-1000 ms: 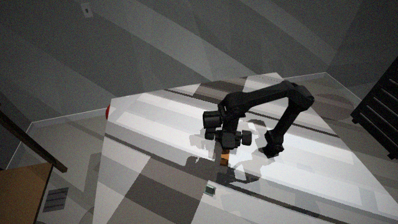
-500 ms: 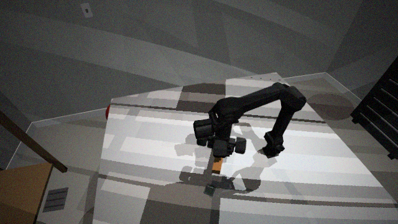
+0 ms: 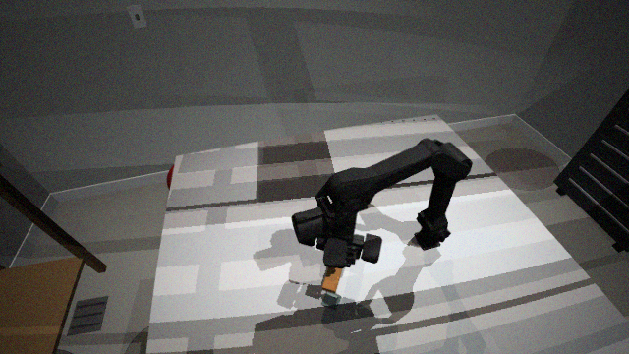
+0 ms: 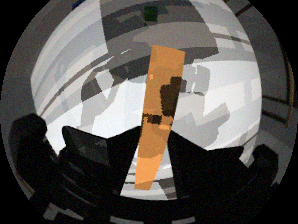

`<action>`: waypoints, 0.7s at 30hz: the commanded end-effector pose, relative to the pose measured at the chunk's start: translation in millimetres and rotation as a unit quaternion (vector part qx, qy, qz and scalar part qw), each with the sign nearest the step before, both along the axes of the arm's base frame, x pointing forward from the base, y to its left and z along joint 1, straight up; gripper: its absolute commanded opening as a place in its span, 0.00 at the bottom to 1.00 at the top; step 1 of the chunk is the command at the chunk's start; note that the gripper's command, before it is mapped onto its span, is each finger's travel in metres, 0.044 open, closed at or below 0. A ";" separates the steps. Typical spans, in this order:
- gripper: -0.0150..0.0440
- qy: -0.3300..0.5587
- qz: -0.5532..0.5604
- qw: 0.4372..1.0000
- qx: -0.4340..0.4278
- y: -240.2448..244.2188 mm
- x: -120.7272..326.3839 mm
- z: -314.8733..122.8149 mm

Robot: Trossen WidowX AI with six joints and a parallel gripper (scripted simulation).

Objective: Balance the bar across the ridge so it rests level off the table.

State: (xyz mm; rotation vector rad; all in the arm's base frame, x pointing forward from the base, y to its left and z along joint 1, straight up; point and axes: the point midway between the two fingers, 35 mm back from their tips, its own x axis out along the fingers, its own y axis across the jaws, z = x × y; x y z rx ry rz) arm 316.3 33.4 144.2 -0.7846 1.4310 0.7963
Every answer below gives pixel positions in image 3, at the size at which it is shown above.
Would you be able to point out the brown bar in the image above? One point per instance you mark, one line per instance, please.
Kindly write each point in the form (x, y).
(331, 281)

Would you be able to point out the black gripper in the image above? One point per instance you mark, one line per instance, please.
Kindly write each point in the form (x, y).
(371, 247)

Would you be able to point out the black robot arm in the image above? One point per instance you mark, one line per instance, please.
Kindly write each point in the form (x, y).
(352, 190)

